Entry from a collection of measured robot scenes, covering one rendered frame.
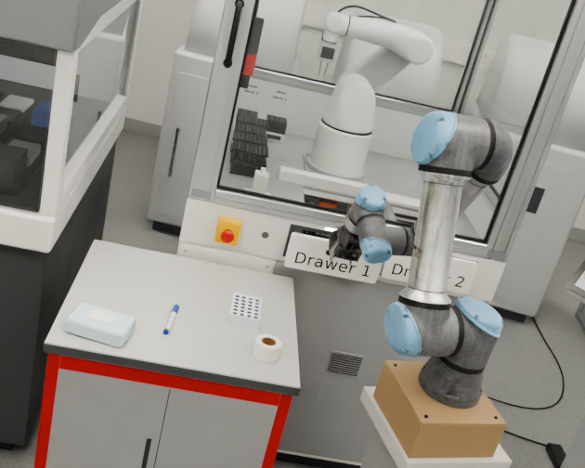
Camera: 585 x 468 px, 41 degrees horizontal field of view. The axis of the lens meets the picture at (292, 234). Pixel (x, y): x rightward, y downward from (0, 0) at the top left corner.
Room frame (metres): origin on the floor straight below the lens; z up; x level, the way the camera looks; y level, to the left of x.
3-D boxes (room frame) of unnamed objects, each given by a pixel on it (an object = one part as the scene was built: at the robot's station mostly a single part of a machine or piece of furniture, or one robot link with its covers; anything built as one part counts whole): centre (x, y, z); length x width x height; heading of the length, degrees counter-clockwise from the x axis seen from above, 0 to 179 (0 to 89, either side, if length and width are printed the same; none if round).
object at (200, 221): (2.68, -0.11, 0.87); 1.02 x 0.95 x 0.14; 98
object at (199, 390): (1.84, 0.23, 0.38); 0.62 x 0.58 x 0.76; 98
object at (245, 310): (1.86, 0.07, 0.78); 0.12 x 0.08 x 0.04; 6
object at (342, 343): (2.68, -0.12, 0.40); 1.03 x 0.95 x 0.80; 98
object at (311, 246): (2.14, -0.14, 0.87); 0.29 x 0.02 x 0.11; 98
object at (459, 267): (2.24, -0.45, 0.87); 0.29 x 0.02 x 0.11; 98
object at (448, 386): (1.59, -0.45, 0.91); 0.15 x 0.15 x 0.10
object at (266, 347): (1.70, -0.01, 0.78); 0.07 x 0.07 x 0.04
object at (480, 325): (1.58, -0.45, 1.03); 0.13 x 0.12 x 0.14; 114
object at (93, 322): (1.61, 0.40, 0.78); 0.15 x 0.10 x 0.04; 86
